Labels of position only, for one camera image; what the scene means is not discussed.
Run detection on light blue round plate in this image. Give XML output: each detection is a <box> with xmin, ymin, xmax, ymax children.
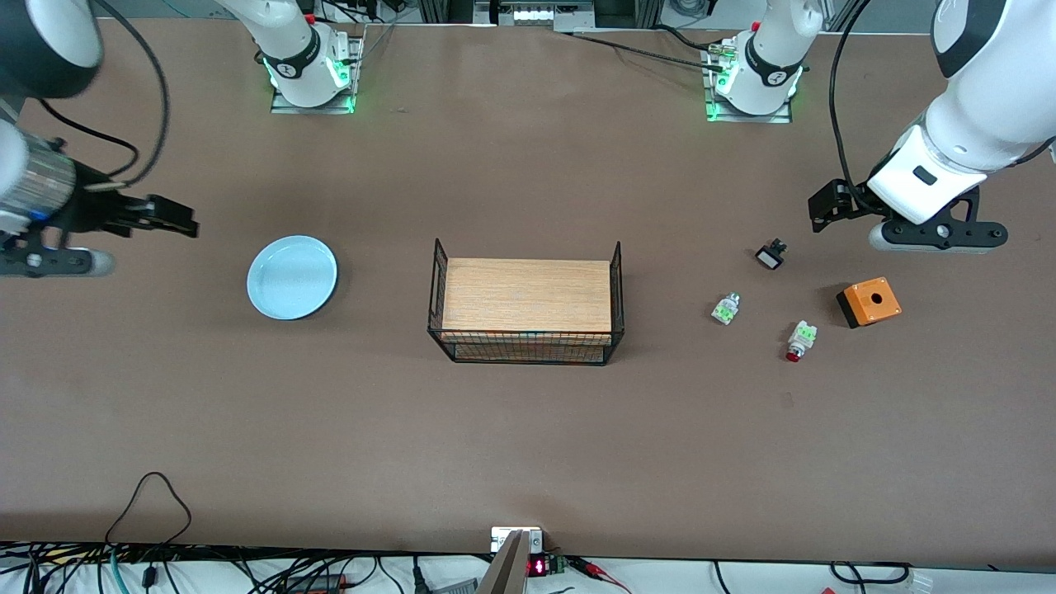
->
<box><xmin>247</xmin><ymin>235</ymin><xmax>339</xmax><ymax>321</ymax></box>

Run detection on red push button switch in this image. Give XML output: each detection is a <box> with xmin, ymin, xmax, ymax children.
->
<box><xmin>784</xmin><ymin>321</ymin><xmax>818</xmax><ymax>364</ymax></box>

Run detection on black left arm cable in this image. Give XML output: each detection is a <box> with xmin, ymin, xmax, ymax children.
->
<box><xmin>829</xmin><ymin>0</ymin><xmax>874</xmax><ymax>214</ymax></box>

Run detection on aluminium frame with light strip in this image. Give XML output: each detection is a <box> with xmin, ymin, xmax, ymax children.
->
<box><xmin>474</xmin><ymin>0</ymin><xmax>595</xmax><ymax>27</ymax></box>

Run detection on red black test leads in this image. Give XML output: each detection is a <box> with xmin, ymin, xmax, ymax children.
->
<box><xmin>569</xmin><ymin>557</ymin><xmax>632</xmax><ymax>594</ymax></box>

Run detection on black cable to arm base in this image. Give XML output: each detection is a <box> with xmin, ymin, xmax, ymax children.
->
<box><xmin>565</xmin><ymin>25</ymin><xmax>731</xmax><ymax>73</ymax></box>

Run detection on black looped thin cable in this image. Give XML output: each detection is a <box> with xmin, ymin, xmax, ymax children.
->
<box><xmin>105</xmin><ymin>471</ymin><xmax>193</xmax><ymax>547</ymax></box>

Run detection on silver metal bracket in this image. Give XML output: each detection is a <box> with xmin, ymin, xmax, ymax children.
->
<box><xmin>490</xmin><ymin>526</ymin><xmax>544</xmax><ymax>554</ymax></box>

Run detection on black wire mesh basket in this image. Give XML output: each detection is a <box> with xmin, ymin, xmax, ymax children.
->
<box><xmin>427</xmin><ymin>238</ymin><xmax>625</xmax><ymax>366</ymax></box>

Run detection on grey metal beam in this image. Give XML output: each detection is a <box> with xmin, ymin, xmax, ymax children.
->
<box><xmin>477</xmin><ymin>530</ymin><xmax>530</xmax><ymax>594</ymax></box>

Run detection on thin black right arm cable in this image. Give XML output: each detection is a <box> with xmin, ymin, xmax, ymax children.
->
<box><xmin>37</xmin><ymin>97</ymin><xmax>141</xmax><ymax>181</ymax></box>

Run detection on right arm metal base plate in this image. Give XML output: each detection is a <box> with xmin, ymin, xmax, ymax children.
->
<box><xmin>271</xmin><ymin>35</ymin><xmax>364</xmax><ymax>115</ymax></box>

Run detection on light wooden block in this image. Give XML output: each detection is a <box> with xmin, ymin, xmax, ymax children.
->
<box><xmin>441</xmin><ymin>257</ymin><xmax>613</xmax><ymax>346</ymax></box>

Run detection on black coiled cable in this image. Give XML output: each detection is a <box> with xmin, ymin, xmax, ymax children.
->
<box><xmin>829</xmin><ymin>561</ymin><xmax>912</xmax><ymax>587</ymax></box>

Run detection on black power adapter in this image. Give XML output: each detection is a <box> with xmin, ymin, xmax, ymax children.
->
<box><xmin>285</xmin><ymin>573</ymin><xmax>347</xmax><ymax>594</ymax></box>

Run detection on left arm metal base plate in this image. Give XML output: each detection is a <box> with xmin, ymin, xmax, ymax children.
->
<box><xmin>705</xmin><ymin>41</ymin><xmax>794</xmax><ymax>125</ymax></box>

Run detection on orange button enclosure box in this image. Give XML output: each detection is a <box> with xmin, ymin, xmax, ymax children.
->
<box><xmin>836</xmin><ymin>277</ymin><xmax>903</xmax><ymax>329</ymax></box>

